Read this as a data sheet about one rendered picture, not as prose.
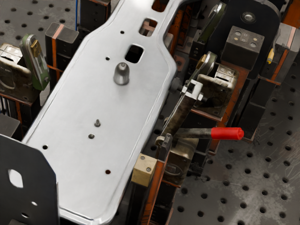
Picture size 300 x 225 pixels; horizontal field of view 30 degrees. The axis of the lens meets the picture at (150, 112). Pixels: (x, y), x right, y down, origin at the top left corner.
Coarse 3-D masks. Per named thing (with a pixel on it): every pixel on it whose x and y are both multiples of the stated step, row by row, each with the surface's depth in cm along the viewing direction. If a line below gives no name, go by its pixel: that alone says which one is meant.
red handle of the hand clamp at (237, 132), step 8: (184, 128) 102; (192, 128) 101; (200, 128) 100; (208, 128) 99; (216, 128) 98; (224, 128) 97; (232, 128) 96; (240, 128) 96; (176, 136) 102; (184, 136) 101; (192, 136) 100; (200, 136) 100; (208, 136) 99; (216, 136) 97; (224, 136) 97; (232, 136) 96; (240, 136) 96
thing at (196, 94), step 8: (176, 80) 91; (192, 80) 92; (176, 88) 91; (184, 88) 91; (192, 88) 93; (200, 88) 91; (184, 96) 91; (192, 96) 90; (200, 96) 92; (176, 104) 99; (184, 104) 92; (192, 104) 91; (176, 112) 95; (184, 112) 94; (168, 120) 102; (176, 120) 97; (168, 128) 99; (176, 128) 98
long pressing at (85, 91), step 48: (144, 0) 131; (192, 0) 134; (96, 48) 121; (144, 48) 123; (48, 96) 113; (96, 96) 114; (144, 96) 116; (48, 144) 107; (96, 144) 108; (144, 144) 109; (96, 192) 102
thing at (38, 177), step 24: (0, 144) 70; (24, 144) 68; (0, 168) 76; (24, 168) 73; (48, 168) 70; (0, 192) 83; (24, 192) 80; (48, 192) 76; (0, 216) 91; (24, 216) 87; (48, 216) 83
